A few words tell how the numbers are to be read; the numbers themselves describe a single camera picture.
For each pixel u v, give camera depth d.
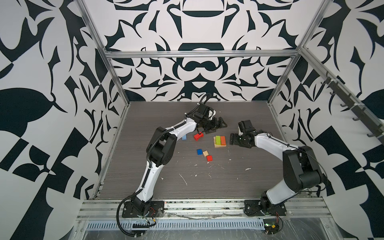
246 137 0.69
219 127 0.83
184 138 0.99
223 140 0.96
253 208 0.74
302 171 0.46
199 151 0.94
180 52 0.93
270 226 0.71
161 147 0.57
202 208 0.76
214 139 0.99
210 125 0.86
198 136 0.99
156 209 0.74
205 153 0.92
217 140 0.97
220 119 0.85
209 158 0.91
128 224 0.71
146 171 0.60
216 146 0.96
